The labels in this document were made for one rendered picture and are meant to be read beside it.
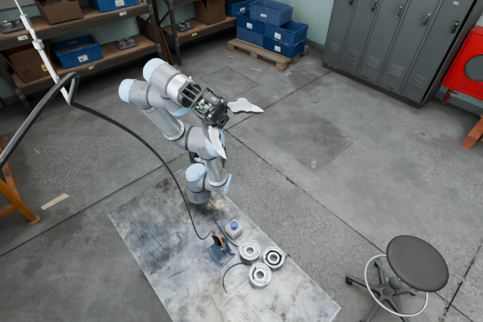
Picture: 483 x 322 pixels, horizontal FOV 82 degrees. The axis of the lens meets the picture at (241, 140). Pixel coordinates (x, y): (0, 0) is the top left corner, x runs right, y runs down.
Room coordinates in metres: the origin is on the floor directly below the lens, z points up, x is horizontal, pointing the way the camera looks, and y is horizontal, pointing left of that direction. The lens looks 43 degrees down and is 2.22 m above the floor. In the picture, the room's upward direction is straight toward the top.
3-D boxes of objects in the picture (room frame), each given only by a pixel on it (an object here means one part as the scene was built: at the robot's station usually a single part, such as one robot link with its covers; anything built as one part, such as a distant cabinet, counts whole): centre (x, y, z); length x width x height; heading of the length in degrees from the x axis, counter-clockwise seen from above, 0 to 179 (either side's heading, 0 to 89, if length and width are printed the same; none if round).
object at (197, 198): (1.04, 0.26, 0.85); 0.15 x 0.15 x 0.10
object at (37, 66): (3.14, 2.56, 0.64); 0.49 x 0.40 x 0.37; 137
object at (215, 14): (4.95, 0.55, 0.67); 0.52 x 0.43 x 0.43; 132
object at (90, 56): (3.52, 2.17, 0.56); 0.52 x 0.38 x 0.22; 129
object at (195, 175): (1.04, 0.25, 0.97); 0.13 x 0.12 x 0.14; 75
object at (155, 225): (0.66, 0.17, 0.79); 1.20 x 0.60 x 0.02; 42
